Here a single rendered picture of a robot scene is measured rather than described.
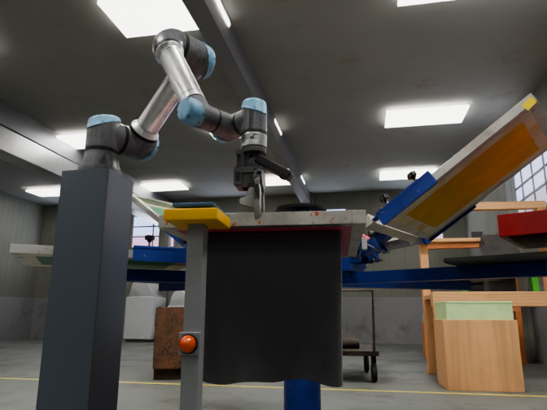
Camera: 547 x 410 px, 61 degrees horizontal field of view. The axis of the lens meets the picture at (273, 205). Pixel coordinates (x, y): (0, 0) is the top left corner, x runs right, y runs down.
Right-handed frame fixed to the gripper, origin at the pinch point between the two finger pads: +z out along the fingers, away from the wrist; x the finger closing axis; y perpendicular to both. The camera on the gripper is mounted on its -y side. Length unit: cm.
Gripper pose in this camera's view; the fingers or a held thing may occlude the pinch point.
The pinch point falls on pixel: (260, 216)
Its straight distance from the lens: 131.0
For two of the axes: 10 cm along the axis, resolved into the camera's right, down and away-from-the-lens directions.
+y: -9.9, 0.3, 1.3
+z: 0.0, 9.7, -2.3
